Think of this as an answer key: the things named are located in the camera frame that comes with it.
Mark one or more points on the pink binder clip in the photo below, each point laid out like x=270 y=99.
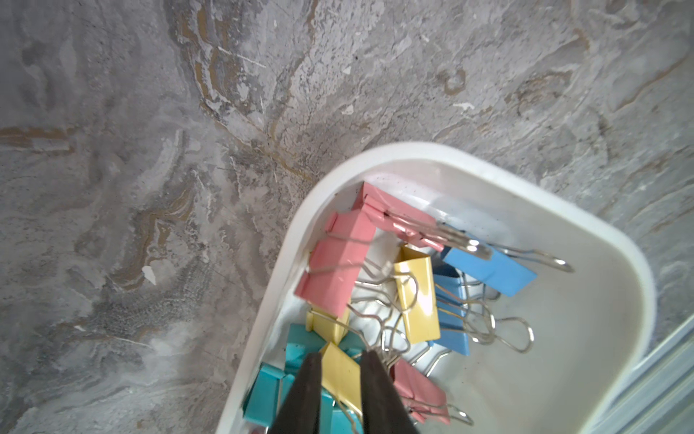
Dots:
x=423 y=398
x=414 y=226
x=335 y=263

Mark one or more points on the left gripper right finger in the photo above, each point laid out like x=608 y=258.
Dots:
x=383 y=410

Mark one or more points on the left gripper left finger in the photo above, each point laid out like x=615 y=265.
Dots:
x=300 y=412

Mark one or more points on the blue binder clip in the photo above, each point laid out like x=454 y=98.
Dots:
x=466 y=319
x=502 y=271

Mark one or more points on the yellow binder clip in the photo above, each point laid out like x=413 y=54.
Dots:
x=341 y=377
x=416 y=291
x=329 y=327

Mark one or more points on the white plastic storage tray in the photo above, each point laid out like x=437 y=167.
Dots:
x=592 y=325

